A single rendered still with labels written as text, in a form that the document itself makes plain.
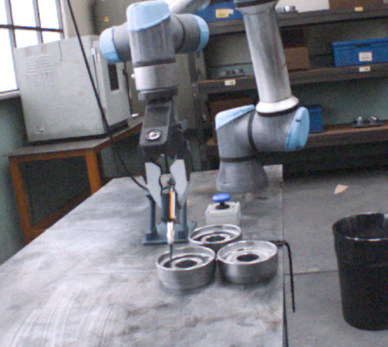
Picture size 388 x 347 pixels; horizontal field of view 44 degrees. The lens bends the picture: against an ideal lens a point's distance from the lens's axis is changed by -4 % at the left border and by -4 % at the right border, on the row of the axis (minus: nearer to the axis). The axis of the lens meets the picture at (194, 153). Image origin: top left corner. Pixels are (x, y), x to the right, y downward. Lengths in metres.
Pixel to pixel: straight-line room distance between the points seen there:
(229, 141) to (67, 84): 1.94
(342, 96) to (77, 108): 2.68
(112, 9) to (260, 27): 3.70
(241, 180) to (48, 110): 2.06
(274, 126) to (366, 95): 3.66
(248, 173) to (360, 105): 3.61
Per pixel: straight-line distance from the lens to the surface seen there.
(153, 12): 0.85
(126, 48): 1.00
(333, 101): 4.91
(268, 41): 1.28
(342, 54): 4.40
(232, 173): 1.40
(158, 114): 0.83
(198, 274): 0.85
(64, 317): 0.84
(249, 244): 0.93
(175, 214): 0.87
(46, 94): 3.26
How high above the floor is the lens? 1.17
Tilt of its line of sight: 10 degrees down
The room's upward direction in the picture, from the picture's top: 7 degrees counter-clockwise
